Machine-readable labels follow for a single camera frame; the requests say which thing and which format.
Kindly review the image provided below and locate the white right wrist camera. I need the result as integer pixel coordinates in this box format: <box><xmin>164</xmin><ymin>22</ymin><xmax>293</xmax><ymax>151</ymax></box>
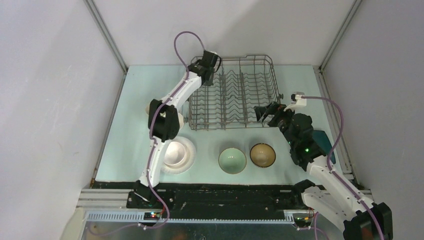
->
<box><xmin>283</xmin><ymin>92</ymin><xmax>307</xmax><ymax>112</ymax></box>

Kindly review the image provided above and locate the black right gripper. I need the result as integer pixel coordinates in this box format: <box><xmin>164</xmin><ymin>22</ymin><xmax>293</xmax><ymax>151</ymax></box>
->
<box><xmin>253</xmin><ymin>101</ymin><xmax>300</xmax><ymax>147</ymax></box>

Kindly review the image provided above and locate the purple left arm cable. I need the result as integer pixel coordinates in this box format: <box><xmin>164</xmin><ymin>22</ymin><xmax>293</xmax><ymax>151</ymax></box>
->
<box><xmin>146</xmin><ymin>31</ymin><xmax>207</xmax><ymax>230</ymax></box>

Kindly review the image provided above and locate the small white ribbed bowl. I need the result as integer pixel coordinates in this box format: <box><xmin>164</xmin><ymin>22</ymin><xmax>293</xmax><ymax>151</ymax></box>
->
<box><xmin>178</xmin><ymin>113</ymin><xmax>185</xmax><ymax>130</ymax></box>

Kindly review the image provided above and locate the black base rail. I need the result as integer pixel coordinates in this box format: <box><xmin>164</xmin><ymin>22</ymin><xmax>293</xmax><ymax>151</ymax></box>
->
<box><xmin>126</xmin><ymin>180</ymin><xmax>315</xmax><ymax>221</ymax></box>

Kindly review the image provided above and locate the grey wire dish rack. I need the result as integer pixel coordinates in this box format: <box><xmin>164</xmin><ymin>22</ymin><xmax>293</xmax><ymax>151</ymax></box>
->
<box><xmin>187</xmin><ymin>54</ymin><xmax>283</xmax><ymax>131</ymax></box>

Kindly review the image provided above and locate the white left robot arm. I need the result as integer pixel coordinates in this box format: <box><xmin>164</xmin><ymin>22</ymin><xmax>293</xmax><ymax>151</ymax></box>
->
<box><xmin>132</xmin><ymin>50</ymin><xmax>222</xmax><ymax>208</ymax></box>

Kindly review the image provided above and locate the right electronics board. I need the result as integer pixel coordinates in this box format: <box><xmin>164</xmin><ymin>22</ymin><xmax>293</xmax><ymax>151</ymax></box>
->
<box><xmin>293</xmin><ymin>216</ymin><xmax>310</xmax><ymax>225</ymax></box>

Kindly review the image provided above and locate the light green bowl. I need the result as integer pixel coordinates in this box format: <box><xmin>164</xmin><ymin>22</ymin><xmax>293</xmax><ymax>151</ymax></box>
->
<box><xmin>218</xmin><ymin>147</ymin><xmax>247</xmax><ymax>175</ymax></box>

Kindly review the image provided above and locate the brown glazed bowl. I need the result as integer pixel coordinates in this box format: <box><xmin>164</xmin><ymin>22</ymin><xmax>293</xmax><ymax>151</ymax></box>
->
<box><xmin>249</xmin><ymin>143</ymin><xmax>277</xmax><ymax>168</ymax></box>

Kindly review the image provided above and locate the white scalloped plate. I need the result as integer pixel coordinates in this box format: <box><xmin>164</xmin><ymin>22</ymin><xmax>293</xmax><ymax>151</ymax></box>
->
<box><xmin>161</xmin><ymin>136</ymin><xmax>197</xmax><ymax>175</ymax></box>

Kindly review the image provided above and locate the electronics board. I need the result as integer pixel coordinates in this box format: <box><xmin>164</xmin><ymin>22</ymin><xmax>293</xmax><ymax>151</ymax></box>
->
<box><xmin>293</xmin><ymin>216</ymin><xmax>310</xmax><ymax>225</ymax></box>
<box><xmin>143</xmin><ymin>212</ymin><xmax>162</xmax><ymax>221</ymax></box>

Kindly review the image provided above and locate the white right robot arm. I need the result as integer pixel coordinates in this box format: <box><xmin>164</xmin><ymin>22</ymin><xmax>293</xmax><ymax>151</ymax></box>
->
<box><xmin>254</xmin><ymin>102</ymin><xmax>393</xmax><ymax>240</ymax></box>

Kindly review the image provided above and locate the left electronics board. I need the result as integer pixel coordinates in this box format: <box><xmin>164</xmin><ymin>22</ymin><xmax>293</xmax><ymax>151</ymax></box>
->
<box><xmin>143</xmin><ymin>212</ymin><xmax>162</xmax><ymax>221</ymax></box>

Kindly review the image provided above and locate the dark teal square plate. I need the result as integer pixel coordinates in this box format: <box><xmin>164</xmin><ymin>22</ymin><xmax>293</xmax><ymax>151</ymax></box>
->
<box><xmin>309</xmin><ymin>130</ymin><xmax>333</xmax><ymax>163</ymax></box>

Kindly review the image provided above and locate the pale pink bowl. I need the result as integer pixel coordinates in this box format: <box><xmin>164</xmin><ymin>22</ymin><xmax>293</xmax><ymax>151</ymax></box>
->
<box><xmin>164</xmin><ymin>141</ymin><xmax>186</xmax><ymax>166</ymax></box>

